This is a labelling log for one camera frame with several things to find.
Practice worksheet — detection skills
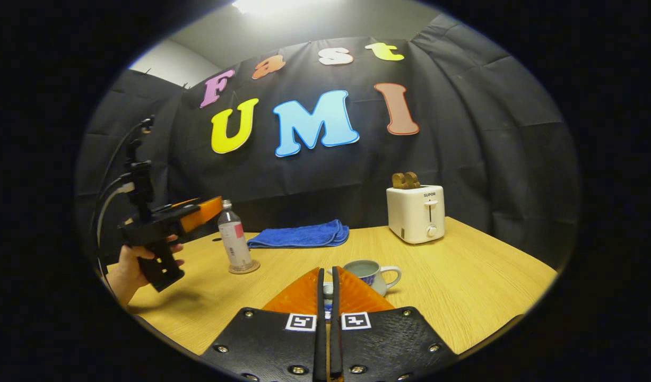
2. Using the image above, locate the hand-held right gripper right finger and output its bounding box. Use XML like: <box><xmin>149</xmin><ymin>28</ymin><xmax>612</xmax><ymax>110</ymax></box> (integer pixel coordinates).
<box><xmin>331</xmin><ymin>265</ymin><xmax>458</xmax><ymax>382</ymax></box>

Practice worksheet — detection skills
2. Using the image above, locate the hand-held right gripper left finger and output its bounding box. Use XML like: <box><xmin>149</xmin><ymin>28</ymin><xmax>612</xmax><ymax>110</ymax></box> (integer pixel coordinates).
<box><xmin>201</xmin><ymin>266</ymin><xmax>326</xmax><ymax>382</ymax></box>

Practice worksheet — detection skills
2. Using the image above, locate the clear plastic water bottle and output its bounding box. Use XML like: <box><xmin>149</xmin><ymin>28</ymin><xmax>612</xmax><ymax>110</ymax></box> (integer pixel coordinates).
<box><xmin>218</xmin><ymin>199</ymin><xmax>254</xmax><ymax>271</ymax></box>

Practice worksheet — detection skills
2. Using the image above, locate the round brown coaster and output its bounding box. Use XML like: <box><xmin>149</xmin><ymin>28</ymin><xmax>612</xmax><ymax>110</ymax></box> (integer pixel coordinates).
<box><xmin>228</xmin><ymin>259</ymin><xmax>261</xmax><ymax>275</ymax></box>

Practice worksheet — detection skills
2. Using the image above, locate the white blue-patterned teacup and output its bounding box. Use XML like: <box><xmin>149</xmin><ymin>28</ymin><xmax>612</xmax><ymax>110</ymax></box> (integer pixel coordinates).
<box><xmin>328</xmin><ymin>259</ymin><xmax>403</xmax><ymax>297</ymax></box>

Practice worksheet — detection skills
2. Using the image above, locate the blue folded towel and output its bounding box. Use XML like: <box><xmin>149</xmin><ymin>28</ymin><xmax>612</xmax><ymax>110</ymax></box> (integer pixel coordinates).
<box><xmin>247</xmin><ymin>219</ymin><xmax>350</xmax><ymax>249</ymax></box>

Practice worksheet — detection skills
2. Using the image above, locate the white toaster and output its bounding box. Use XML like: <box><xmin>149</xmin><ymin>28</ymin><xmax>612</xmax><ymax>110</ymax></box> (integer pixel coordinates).
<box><xmin>386</xmin><ymin>185</ymin><xmax>446</xmax><ymax>245</ymax></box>

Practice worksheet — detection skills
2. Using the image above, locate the ceiling light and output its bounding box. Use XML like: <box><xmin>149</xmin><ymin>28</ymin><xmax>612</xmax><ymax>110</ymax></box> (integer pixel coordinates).
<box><xmin>232</xmin><ymin>0</ymin><xmax>326</xmax><ymax>14</ymax></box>

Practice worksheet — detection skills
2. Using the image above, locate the black backdrop cloth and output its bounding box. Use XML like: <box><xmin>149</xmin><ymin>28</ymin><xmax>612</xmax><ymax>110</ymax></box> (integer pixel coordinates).
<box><xmin>76</xmin><ymin>15</ymin><xmax>580</xmax><ymax>268</ymax></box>

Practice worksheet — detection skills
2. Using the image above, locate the white cable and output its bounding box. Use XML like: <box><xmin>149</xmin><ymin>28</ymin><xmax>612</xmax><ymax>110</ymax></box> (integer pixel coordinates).
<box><xmin>96</xmin><ymin>182</ymin><xmax>136</xmax><ymax>250</ymax></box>

